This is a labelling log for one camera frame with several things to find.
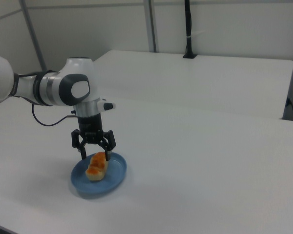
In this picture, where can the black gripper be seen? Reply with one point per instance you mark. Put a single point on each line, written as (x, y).
(90, 126)

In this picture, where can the orange-topped bread loaf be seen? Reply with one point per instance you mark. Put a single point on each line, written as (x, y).
(97, 167)

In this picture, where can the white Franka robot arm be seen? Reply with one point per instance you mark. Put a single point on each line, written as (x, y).
(51, 84)

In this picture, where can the blue round plate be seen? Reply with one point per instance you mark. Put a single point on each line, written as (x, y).
(113, 176)

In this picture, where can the white rear table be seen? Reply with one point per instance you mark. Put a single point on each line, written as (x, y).
(210, 80)

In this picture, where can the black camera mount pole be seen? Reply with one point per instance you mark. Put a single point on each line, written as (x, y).
(188, 29)

